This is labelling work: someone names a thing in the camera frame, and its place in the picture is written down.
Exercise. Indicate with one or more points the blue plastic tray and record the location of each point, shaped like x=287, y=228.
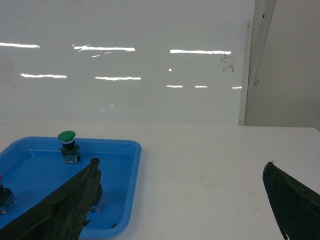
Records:
x=33, y=167

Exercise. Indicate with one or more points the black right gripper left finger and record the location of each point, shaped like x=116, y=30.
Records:
x=62, y=214

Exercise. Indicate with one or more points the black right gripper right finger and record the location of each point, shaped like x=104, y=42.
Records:
x=296, y=207

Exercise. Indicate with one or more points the yellow mushroom push button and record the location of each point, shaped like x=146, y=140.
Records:
x=98, y=201

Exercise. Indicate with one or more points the green mushroom push button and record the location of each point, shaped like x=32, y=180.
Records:
x=70, y=151

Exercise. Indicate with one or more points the white glossy back board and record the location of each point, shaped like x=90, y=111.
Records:
x=135, y=61

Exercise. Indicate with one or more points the red mushroom push button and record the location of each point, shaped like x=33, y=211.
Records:
x=7, y=199

